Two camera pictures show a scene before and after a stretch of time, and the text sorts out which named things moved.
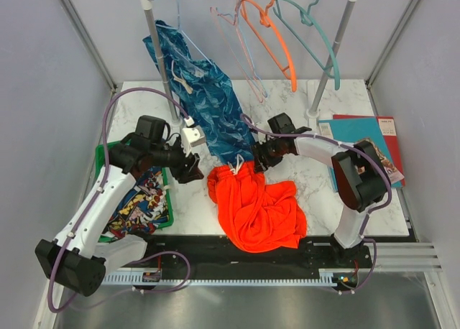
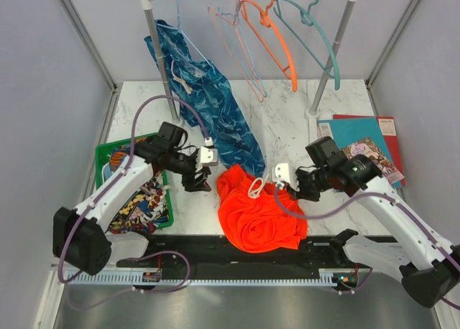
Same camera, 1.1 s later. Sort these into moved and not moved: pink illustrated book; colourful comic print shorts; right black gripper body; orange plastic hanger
Moved: right black gripper body
Not moved: orange plastic hanger; colourful comic print shorts; pink illustrated book
